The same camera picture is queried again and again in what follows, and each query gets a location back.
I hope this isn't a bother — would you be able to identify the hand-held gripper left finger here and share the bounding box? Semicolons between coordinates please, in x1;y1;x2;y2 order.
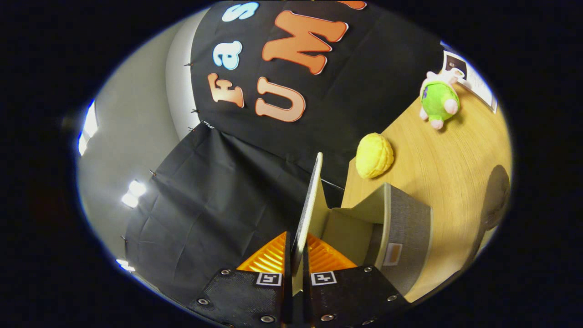
189;231;292;328

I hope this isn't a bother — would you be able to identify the brown fuzzy shoe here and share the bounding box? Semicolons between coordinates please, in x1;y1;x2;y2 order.
481;165;511;231

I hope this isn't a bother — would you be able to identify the row of small black clips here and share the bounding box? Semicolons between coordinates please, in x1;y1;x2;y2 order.
150;61;203;176

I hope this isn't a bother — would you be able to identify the black backdrop cloth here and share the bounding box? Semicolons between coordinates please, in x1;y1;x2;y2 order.
125;0;449;310

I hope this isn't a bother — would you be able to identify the grey fabric storage box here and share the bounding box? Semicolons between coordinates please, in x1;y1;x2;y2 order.
291;152;432;303

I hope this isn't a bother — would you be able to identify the large ceiling light panel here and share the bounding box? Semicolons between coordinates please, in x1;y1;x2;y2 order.
77;100;99;156

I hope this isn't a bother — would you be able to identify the green and pink plush toy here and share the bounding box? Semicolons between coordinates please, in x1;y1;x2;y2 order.
419;71;460;130

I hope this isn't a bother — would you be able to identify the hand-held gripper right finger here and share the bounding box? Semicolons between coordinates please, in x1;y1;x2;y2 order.
303;233;410;328

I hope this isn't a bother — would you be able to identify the white book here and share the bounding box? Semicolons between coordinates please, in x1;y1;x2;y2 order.
440;50;498;113

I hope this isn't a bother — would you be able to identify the yellow plush bread toy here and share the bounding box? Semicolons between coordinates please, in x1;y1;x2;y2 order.
355;133;395;179

